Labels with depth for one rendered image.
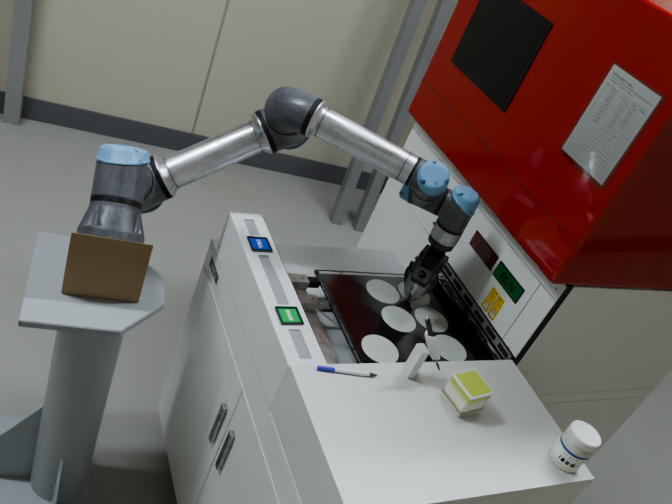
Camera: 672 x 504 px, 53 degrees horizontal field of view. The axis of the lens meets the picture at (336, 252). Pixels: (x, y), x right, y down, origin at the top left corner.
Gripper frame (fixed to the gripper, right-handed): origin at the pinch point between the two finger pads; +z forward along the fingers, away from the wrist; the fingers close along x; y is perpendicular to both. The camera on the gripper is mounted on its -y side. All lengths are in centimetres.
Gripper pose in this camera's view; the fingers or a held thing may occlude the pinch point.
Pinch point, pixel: (408, 298)
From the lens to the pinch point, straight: 188.0
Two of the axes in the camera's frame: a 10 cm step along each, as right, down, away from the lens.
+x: -8.3, -5.2, 2.1
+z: -3.5, 7.7, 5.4
